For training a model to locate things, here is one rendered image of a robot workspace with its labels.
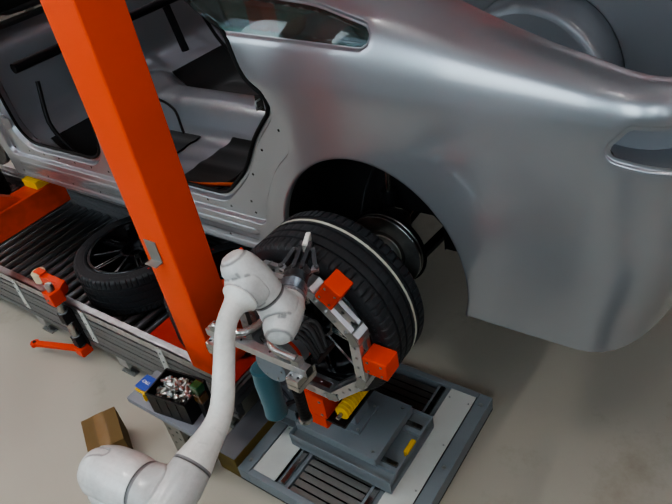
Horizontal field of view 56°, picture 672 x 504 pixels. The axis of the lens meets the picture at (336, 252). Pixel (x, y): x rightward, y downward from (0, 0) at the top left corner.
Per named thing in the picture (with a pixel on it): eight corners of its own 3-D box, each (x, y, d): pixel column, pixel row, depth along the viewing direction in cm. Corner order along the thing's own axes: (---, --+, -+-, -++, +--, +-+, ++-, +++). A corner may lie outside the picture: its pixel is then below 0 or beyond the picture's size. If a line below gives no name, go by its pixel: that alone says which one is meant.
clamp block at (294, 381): (318, 374, 195) (315, 362, 192) (300, 394, 190) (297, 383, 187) (305, 368, 198) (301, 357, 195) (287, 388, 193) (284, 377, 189)
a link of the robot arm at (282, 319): (315, 304, 182) (287, 274, 176) (304, 345, 170) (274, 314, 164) (285, 316, 187) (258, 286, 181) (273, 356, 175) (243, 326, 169)
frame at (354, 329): (382, 406, 222) (362, 289, 190) (372, 419, 218) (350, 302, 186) (265, 356, 251) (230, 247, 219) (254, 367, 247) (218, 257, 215)
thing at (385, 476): (434, 428, 271) (432, 414, 265) (391, 496, 249) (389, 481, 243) (338, 388, 297) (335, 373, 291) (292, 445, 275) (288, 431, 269)
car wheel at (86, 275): (66, 315, 343) (48, 282, 329) (121, 242, 394) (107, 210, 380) (176, 318, 327) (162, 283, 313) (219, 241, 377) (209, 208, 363)
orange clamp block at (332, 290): (344, 296, 200) (354, 282, 192) (330, 311, 195) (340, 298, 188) (327, 281, 200) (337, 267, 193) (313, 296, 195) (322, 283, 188)
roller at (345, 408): (386, 371, 247) (385, 361, 244) (345, 426, 229) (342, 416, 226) (374, 366, 250) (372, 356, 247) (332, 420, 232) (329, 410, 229)
